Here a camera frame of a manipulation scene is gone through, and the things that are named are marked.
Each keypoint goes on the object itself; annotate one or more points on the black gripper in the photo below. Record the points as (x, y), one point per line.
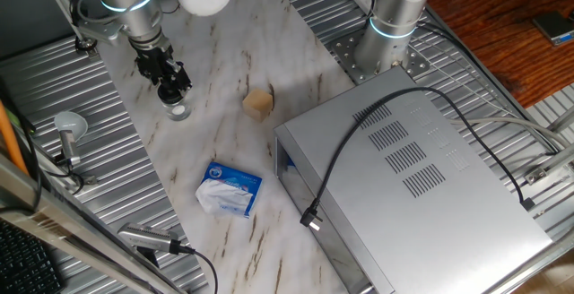
(154, 63)

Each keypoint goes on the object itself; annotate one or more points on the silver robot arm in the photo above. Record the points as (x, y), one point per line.
(390, 29)

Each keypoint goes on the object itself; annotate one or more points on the clear glass jar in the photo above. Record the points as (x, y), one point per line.
(178, 112)

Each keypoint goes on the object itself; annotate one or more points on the wooden block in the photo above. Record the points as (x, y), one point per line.
(258, 103)

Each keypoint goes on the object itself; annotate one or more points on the blue tissue pack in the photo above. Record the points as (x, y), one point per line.
(228, 191)

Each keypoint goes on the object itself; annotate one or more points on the metal clamp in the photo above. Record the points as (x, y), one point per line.
(74, 175)

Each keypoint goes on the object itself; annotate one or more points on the orange pole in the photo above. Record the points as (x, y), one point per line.
(8, 137)

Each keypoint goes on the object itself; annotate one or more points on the black keyboard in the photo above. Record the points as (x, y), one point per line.
(22, 262)

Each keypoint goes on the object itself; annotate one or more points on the silver metal case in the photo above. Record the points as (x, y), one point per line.
(426, 222)

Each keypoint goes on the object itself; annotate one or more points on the dark flat device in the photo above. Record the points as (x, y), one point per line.
(551, 25)

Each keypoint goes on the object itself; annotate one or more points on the metal camera pole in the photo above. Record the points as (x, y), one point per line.
(85, 46)

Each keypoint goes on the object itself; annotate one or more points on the silver depth camera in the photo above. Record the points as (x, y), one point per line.
(143, 236)

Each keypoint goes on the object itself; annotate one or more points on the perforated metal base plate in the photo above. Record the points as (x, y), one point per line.
(345, 52)

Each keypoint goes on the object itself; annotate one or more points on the aluminium frame bar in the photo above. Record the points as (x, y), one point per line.
(45, 213)

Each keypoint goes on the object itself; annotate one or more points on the aluminium corner bracket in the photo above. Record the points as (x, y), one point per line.
(545, 170)

